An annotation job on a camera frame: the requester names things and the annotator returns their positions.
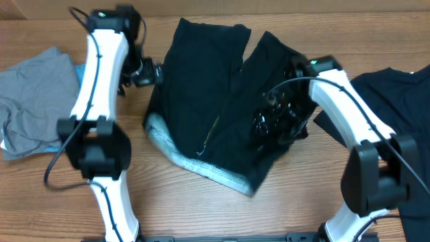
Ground black shorts with patterned waistband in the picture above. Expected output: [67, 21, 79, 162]
[143, 19, 298, 196]

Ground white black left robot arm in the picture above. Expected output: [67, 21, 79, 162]
[56, 5, 163, 241]

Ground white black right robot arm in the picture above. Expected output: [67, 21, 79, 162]
[251, 56, 419, 242]

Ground blue folded garment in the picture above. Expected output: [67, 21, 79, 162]
[42, 64, 85, 153]

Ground grey folded garment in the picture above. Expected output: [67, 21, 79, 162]
[1, 47, 79, 160]

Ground dark navy t-shirt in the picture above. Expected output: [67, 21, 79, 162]
[314, 65, 429, 242]

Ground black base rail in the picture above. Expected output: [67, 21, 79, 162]
[80, 231, 380, 242]

